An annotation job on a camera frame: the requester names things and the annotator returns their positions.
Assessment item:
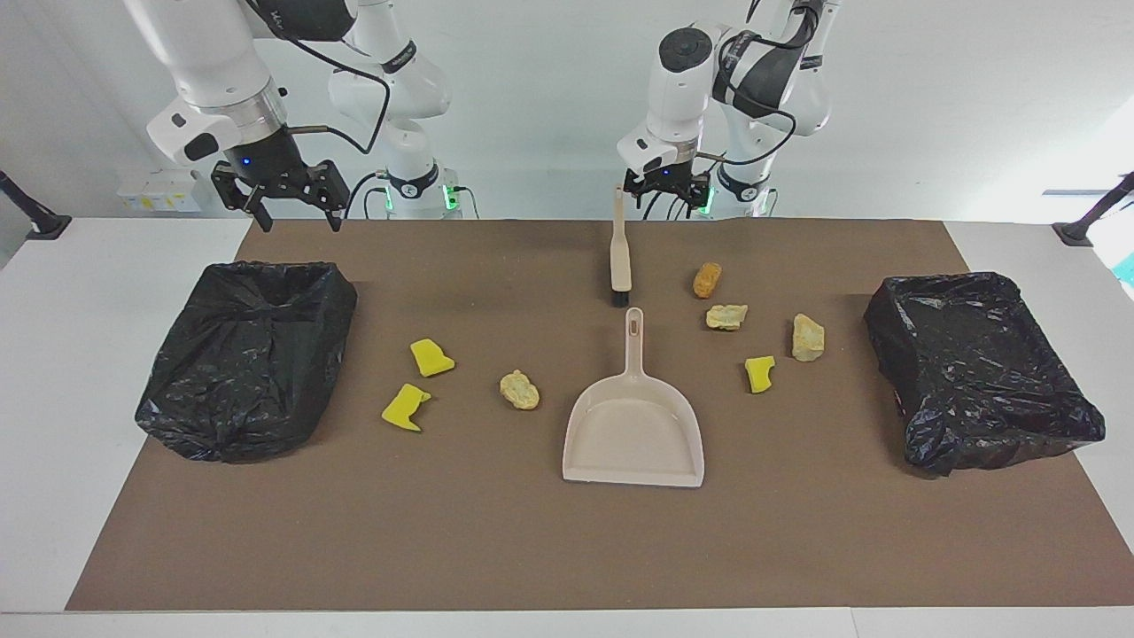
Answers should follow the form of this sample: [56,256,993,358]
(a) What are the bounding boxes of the beige brush with black bristles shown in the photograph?
[609,184,633,308]

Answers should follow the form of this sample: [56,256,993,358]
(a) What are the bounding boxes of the striped croissant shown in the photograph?
[791,313,826,363]

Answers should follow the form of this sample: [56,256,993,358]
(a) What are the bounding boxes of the pale round bread lump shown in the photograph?
[499,370,541,411]

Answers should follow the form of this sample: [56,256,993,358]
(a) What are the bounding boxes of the beige plastic dustpan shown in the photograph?
[562,307,706,488]

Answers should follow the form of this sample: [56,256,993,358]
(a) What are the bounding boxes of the tall bin with black bag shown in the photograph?
[135,260,359,464]

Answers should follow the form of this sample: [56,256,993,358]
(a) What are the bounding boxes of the low bin with black bag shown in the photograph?
[864,271,1107,478]

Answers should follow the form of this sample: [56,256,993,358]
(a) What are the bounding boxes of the white box with yellow labels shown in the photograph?
[115,170,214,214]

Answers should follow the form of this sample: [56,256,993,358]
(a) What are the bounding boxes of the brown table mat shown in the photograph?
[66,219,1134,612]

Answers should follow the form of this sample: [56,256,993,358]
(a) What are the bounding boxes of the black right arm base cable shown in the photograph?
[344,171,392,220]

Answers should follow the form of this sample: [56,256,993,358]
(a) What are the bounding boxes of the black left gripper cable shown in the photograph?
[694,0,829,167]

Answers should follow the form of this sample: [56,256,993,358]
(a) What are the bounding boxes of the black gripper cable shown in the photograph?
[252,0,392,156]
[694,0,829,167]

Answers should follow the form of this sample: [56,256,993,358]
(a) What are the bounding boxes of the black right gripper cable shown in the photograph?
[252,0,392,156]

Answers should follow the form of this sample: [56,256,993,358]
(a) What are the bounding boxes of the black camera stand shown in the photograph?
[1052,171,1134,247]
[0,170,74,241]

